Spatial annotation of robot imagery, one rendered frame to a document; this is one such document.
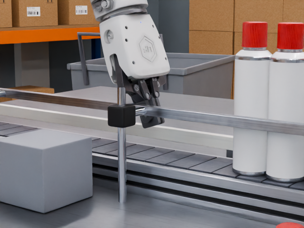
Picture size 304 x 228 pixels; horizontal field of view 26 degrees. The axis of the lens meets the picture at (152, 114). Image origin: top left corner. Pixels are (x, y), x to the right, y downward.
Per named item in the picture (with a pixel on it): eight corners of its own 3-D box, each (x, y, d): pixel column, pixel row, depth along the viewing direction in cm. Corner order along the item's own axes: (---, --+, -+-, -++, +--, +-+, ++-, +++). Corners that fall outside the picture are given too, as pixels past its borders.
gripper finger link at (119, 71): (111, 78, 94) (135, 99, 98) (122, 37, 99) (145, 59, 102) (105, 80, 95) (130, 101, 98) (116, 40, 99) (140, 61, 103)
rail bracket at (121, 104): (154, 194, 98) (154, 83, 95) (124, 206, 92) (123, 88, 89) (137, 190, 99) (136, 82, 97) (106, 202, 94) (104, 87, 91)
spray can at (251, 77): (277, 170, 91) (282, 21, 88) (257, 178, 87) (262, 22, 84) (244, 164, 95) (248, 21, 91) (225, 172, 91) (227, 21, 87)
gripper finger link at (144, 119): (137, 83, 97) (149, 126, 97) (149, 81, 100) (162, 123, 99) (121, 88, 99) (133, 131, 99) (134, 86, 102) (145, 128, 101)
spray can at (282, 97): (311, 177, 88) (318, 22, 85) (294, 185, 84) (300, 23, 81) (277, 170, 91) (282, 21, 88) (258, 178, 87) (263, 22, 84)
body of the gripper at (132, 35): (118, 2, 95) (139, 77, 94) (159, 2, 103) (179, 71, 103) (82, 19, 99) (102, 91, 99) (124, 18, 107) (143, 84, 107)
